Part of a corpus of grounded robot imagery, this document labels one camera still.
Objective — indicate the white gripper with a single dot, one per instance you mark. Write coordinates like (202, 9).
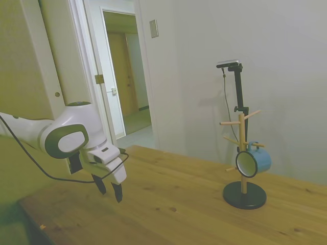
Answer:
(116, 171)

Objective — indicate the blue enamel mug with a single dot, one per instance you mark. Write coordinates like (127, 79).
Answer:
(263, 159)

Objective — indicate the wooden mug tree black base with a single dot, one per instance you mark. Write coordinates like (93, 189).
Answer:
(245, 201)

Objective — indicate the metal door strike plate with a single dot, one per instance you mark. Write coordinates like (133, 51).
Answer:
(114, 91)

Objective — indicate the small round door knob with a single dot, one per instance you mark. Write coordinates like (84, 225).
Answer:
(57, 94)

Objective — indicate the brass door hinge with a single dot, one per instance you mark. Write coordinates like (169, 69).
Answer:
(99, 79)

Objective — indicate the brown wooden hallway door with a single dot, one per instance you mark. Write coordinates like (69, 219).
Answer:
(120, 76)

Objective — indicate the cream open door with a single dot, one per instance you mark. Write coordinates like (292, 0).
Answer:
(64, 51)

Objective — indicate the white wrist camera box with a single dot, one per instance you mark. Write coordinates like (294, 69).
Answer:
(104, 153)

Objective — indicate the black wall-mounted box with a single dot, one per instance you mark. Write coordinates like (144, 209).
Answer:
(75, 163)

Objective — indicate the white door frame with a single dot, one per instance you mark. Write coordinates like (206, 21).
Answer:
(98, 38)

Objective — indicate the black camera stand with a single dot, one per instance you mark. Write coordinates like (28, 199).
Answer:
(238, 86)

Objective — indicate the grey wall switch plate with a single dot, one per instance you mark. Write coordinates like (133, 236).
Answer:
(153, 28)

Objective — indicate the grey exterior camera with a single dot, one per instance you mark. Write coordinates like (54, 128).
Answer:
(228, 63)

